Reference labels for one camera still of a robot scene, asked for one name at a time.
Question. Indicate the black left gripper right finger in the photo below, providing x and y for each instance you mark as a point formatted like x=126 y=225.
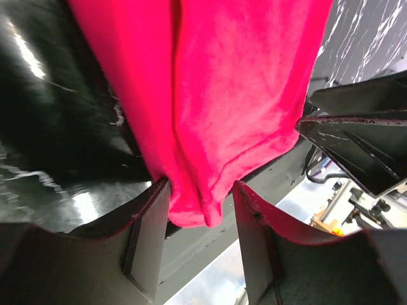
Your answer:
x=289 y=262

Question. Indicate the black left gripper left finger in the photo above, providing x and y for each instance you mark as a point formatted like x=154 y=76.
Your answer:
x=114 y=259

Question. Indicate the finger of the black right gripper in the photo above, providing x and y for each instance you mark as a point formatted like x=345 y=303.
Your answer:
x=387 y=93
x=370 y=148

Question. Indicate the red t shirt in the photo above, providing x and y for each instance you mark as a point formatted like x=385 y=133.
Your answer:
x=212 y=90

